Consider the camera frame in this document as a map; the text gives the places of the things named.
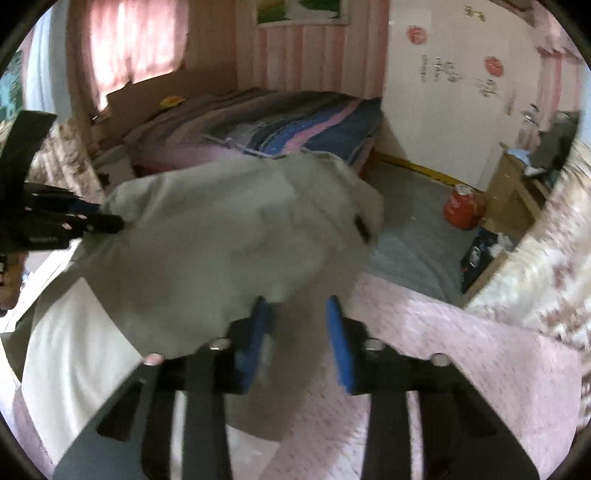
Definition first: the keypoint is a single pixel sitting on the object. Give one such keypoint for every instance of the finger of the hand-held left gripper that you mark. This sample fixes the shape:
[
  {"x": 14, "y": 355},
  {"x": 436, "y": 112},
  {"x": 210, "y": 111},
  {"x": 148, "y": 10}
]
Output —
[
  {"x": 78, "y": 227},
  {"x": 51, "y": 198}
]

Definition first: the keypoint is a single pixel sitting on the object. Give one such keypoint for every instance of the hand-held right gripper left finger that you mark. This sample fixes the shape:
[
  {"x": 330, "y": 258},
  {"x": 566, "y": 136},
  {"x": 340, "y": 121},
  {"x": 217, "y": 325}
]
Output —
[{"x": 256, "y": 341}]

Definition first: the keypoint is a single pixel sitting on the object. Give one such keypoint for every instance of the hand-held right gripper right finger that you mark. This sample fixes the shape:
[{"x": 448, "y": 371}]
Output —
[{"x": 341, "y": 350}]

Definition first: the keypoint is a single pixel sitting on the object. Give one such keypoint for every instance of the khaki garment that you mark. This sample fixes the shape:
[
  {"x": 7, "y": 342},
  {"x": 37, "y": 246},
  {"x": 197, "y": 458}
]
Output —
[{"x": 221, "y": 230}]

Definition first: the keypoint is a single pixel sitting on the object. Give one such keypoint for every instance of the white cloth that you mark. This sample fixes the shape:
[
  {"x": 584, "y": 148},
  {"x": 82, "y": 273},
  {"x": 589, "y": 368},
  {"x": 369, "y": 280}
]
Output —
[{"x": 78, "y": 350}]

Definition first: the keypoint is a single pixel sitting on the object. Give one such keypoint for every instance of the pink quilted bedspread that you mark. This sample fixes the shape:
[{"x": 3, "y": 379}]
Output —
[{"x": 461, "y": 350}]

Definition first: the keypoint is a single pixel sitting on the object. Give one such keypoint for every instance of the small yellow item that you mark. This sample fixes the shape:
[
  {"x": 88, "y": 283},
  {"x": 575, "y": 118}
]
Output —
[{"x": 171, "y": 101}]

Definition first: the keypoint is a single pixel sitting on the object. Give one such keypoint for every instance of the dark bag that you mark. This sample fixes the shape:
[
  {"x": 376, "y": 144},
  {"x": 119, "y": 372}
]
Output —
[{"x": 480, "y": 256}]

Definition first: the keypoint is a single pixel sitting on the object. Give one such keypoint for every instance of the pink window curtain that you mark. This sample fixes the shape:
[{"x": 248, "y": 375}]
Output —
[{"x": 134, "y": 41}]

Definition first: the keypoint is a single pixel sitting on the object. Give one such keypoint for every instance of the cardboard headboard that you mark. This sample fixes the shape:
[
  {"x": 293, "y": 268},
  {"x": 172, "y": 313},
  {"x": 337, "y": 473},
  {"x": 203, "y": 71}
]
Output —
[{"x": 194, "y": 85}]

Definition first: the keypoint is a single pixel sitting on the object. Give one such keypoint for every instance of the red plastic jug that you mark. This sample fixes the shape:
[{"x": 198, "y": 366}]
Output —
[{"x": 463, "y": 207}]

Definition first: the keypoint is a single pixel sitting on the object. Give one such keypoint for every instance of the bed with striped blanket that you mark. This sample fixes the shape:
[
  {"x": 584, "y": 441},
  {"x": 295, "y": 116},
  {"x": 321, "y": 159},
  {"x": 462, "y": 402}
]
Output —
[{"x": 300, "y": 120}]

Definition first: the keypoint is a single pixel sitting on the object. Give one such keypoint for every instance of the wooden desk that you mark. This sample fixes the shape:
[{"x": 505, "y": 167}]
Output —
[{"x": 508, "y": 189}]

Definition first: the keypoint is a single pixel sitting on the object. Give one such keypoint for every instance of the white wardrobe with stickers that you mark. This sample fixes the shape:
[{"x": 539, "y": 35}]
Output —
[{"x": 443, "y": 110}]

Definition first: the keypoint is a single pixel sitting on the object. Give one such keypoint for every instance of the dark cloth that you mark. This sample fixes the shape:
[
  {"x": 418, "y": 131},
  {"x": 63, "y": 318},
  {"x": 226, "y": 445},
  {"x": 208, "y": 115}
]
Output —
[{"x": 556, "y": 143}]

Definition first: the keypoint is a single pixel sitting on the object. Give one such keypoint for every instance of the teal wall poster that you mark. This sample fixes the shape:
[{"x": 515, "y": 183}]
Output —
[{"x": 10, "y": 87}]

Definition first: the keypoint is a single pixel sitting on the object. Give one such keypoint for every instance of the framed wall picture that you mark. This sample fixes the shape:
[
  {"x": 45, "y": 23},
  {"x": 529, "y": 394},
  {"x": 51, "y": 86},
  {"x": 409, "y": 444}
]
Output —
[{"x": 300, "y": 9}]

